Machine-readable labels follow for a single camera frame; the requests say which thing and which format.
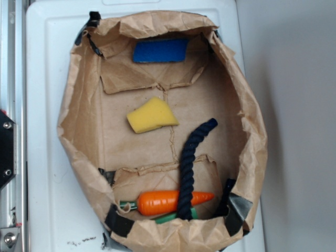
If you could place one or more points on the white plastic tray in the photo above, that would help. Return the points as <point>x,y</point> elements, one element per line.
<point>60,217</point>

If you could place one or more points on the orange toy carrot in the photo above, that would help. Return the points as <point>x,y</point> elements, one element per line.
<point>162,202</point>

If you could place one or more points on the yellow sponge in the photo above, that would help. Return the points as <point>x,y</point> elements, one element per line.
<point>153,115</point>

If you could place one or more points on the silver corner bracket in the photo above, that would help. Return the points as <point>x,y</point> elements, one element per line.
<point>9,238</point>

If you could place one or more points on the brown paper bag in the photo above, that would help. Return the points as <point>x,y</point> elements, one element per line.
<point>112,163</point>

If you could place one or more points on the blue sponge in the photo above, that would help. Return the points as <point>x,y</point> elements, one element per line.
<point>162,50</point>

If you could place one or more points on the black mounting bracket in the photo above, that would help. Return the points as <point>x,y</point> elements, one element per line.
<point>8,149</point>

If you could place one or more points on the green sponge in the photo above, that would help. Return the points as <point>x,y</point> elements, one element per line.
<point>173,215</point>

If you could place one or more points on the aluminium frame rail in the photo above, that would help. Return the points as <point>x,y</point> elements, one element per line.
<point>14,202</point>

